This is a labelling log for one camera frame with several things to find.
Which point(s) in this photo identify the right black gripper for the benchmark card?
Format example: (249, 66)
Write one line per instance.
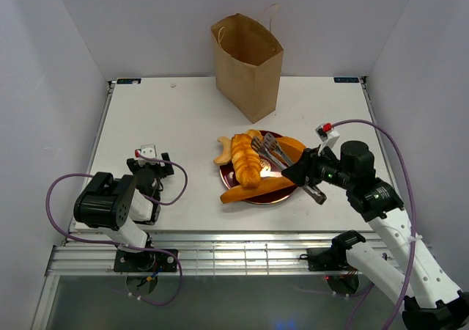
(306, 166)

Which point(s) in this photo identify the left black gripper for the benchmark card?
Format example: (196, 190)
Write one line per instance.
(133, 165)

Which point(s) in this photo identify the metal kitchen tongs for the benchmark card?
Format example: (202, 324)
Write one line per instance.
(271, 149)

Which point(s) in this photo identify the large braided pastry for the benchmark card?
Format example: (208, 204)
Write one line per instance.
(245, 161)

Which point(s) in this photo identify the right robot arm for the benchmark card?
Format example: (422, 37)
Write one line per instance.
(429, 298)

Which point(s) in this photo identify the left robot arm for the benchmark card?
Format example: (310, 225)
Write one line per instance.
(119, 206)

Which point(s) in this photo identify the long baguette bread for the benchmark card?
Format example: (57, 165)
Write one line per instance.
(266, 186)

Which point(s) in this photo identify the pale crescent bread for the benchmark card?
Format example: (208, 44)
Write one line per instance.
(226, 154)

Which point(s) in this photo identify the brown paper bag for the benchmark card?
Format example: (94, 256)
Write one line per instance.
(248, 60)

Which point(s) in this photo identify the oval orange bun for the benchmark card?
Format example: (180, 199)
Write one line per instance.
(292, 147)

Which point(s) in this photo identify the dark red round plate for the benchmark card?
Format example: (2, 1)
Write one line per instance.
(269, 169)

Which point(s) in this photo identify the small round bun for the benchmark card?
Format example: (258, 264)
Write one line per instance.
(254, 134)

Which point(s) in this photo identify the right blue corner sticker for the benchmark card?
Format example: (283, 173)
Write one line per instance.
(346, 80)

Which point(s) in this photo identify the blue corner sticker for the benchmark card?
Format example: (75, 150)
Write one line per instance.
(346, 80)
(128, 81)

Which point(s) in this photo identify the left blue corner sticker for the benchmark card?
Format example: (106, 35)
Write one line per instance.
(128, 81)

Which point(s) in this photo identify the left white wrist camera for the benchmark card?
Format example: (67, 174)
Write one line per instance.
(146, 152)

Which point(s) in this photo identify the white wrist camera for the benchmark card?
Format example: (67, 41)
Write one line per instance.
(146, 152)
(328, 135)

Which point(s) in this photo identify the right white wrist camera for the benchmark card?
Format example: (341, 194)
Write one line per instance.
(328, 135)

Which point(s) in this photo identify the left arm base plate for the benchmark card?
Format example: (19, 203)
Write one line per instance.
(134, 262)

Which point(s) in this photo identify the aluminium rail frame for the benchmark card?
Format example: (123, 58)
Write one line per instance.
(200, 254)

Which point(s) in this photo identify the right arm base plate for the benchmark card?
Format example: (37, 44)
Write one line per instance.
(326, 260)

